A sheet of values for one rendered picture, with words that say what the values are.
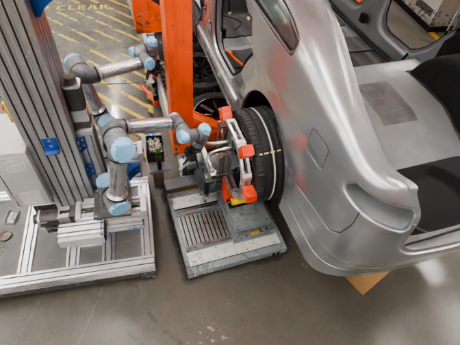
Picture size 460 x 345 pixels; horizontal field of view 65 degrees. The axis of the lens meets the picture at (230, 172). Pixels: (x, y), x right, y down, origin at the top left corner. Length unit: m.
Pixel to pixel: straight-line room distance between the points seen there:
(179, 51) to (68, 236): 1.31
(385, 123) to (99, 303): 2.45
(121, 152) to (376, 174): 1.14
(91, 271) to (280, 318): 1.41
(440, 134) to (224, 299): 2.01
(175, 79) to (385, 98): 1.59
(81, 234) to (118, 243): 0.58
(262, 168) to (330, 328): 1.35
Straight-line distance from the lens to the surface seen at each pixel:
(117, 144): 1.78
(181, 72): 2.47
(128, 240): 2.90
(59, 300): 3.06
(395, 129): 2.88
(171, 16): 2.27
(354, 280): 3.17
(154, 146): 2.97
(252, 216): 2.98
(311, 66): 1.86
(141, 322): 2.86
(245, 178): 2.25
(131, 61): 2.35
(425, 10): 6.92
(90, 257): 2.90
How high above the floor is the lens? 2.69
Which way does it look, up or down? 50 degrees down
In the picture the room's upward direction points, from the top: 6 degrees clockwise
